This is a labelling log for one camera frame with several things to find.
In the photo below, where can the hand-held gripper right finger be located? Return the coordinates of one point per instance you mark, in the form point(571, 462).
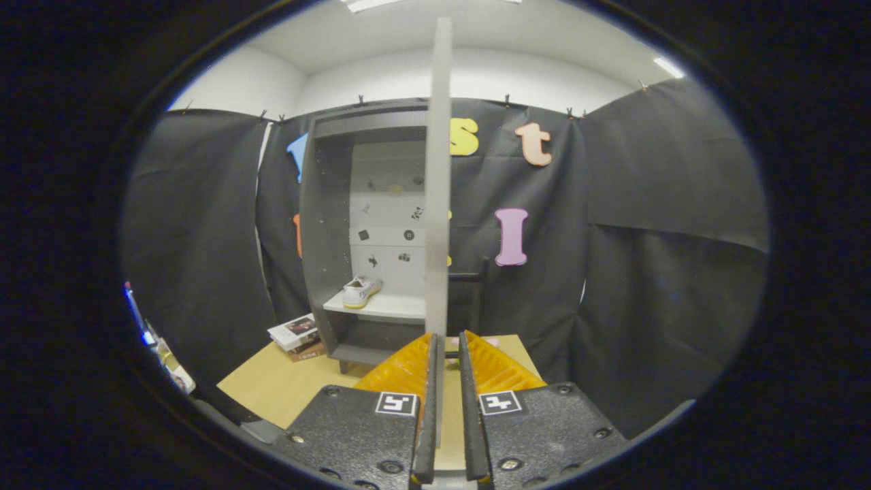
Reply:
point(473, 422)

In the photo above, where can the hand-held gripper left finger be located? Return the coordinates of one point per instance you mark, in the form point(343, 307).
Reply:
point(426, 422)

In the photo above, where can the white shoe with yellow sole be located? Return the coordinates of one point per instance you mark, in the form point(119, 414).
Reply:
point(357, 294)

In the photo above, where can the grey shoe cabinet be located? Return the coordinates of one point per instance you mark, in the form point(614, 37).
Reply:
point(326, 238)

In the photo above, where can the brown book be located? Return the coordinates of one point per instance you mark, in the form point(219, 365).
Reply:
point(309, 354)

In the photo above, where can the white book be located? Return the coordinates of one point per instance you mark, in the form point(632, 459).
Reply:
point(292, 330)

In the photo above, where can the black backdrop cloth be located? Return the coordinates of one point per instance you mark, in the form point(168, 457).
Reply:
point(646, 272)

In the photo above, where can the colourful printed clutter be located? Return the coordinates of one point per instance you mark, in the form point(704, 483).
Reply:
point(170, 361)

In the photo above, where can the small ceiling light panel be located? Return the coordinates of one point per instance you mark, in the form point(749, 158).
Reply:
point(668, 67)

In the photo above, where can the long ceiling light panel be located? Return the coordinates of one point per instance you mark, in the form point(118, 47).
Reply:
point(367, 4)

